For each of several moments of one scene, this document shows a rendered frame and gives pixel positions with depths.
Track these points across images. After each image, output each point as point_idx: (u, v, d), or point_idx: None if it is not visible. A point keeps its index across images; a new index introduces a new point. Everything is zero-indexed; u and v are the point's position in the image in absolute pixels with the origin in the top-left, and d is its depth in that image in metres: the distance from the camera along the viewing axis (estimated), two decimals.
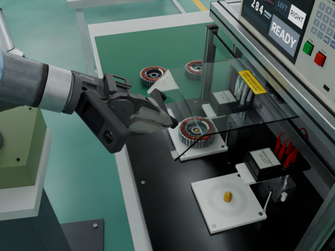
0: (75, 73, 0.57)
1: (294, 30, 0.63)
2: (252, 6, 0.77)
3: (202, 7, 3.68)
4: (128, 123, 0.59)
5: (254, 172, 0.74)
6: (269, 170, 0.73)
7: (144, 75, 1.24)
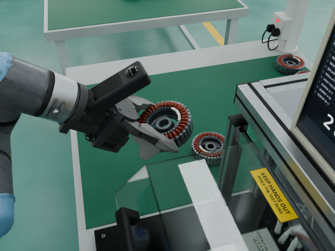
0: None
1: None
2: (327, 126, 0.41)
3: (206, 22, 3.33)
4: (138, 115, 0.57)
5: None
6: None
7: None
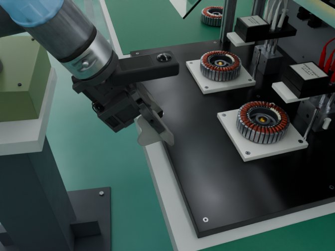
0: None
1: None
2: None
3: None
4: (149, 103, 0.56)
5: (296, 87, 0.63)
6: (315, 82, 0.62)
7: (247, 119, 0.68)
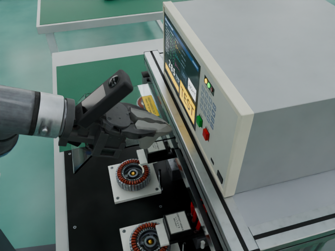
0: None
1: (192, 101, 0.68)
2: (169, 66, 0.81)
3: None
4: (131, 121, 0.58)
5: (168, 235, 0.82)
6: (180, 234, 0.80)
7: (135, 244, 0.83)
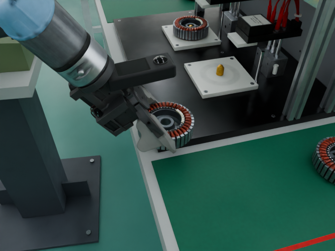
0: None
1: None
2: None
3: None
4: (148, 105, 0.56)
5: (245, 34, 0.75)
6: (259, 28, 0.73)
7: None
